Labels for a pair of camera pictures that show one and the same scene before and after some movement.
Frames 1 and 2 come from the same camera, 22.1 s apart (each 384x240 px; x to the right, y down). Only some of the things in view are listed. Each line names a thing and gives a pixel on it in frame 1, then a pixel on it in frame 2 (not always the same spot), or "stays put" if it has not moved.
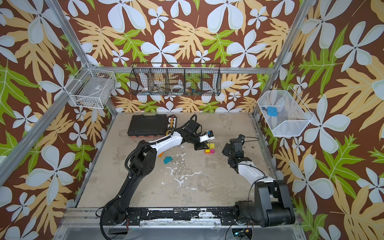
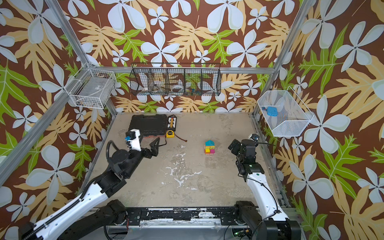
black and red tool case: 148,126 stays put
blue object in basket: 272,111 stays put
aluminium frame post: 68,29 stays put
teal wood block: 167,159 to 210,143
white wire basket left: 92,88 stays put
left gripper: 203,146 to 153,151
